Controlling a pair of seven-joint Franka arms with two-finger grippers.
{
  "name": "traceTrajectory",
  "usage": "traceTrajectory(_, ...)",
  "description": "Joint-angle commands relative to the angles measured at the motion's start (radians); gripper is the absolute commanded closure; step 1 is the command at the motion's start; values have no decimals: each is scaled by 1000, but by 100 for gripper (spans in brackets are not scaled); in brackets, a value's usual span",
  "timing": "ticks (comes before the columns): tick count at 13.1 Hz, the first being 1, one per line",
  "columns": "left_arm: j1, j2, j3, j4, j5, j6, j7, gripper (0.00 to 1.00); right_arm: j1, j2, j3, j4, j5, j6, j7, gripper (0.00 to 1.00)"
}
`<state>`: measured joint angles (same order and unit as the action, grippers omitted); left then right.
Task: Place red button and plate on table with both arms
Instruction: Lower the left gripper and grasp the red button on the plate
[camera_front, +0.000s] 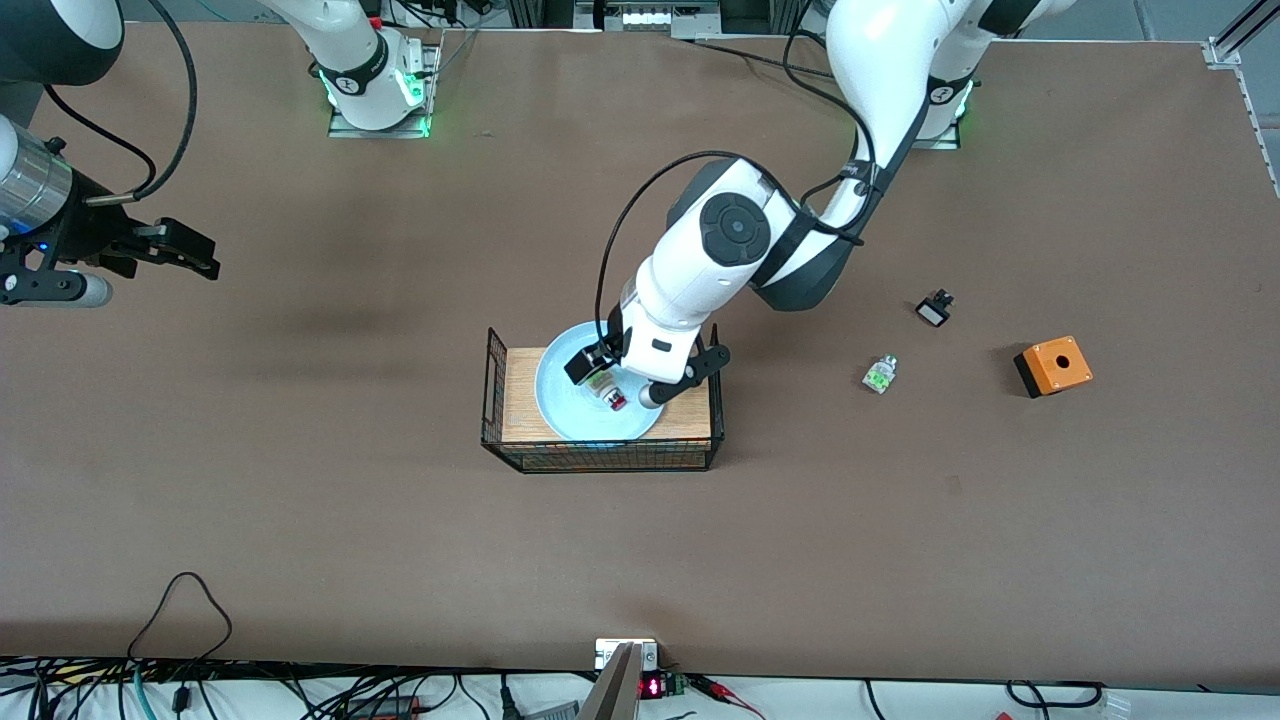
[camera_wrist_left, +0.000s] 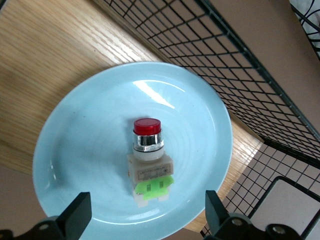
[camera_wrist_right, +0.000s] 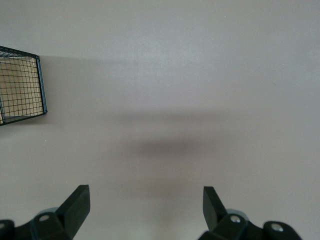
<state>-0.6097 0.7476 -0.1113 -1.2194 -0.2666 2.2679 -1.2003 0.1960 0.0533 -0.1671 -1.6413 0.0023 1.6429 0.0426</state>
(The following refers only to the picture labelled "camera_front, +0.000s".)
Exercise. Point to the wooden board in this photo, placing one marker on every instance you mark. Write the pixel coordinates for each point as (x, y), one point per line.
(520, 395)

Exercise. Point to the black white switch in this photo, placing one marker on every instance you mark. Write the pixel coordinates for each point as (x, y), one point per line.
(933, 313)

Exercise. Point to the green push button switch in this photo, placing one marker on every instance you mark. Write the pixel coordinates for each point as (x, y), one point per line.
(879, 377)

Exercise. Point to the light blue plate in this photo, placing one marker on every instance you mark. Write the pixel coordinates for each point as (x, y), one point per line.
(570, 410)

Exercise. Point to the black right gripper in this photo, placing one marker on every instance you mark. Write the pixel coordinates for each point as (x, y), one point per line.
(82, 238)

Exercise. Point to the grey metal bar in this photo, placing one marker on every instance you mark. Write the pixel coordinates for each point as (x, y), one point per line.
(615, 690)

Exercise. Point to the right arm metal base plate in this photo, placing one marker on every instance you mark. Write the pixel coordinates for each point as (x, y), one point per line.
(433, 70)

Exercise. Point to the orange button enclosure box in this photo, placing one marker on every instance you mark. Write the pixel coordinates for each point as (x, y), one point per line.
(1055, 368)

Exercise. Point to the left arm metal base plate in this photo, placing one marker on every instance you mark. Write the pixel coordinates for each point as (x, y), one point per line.
(940, 144)

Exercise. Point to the red push button switch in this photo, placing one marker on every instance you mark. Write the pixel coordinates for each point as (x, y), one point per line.
(616, 402)

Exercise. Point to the black adapter with orange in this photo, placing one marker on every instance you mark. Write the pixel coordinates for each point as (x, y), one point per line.
(385, 707)

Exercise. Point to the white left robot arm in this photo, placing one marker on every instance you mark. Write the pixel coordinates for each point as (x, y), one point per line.
(690, 270)

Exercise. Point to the aluminium corner extrusion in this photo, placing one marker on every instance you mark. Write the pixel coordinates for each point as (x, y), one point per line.
(1222, 50)

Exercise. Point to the red digit display module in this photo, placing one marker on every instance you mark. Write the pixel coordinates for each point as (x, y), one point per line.
(652, 687)

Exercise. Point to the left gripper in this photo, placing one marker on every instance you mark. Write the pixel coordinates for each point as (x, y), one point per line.
(612, 337)

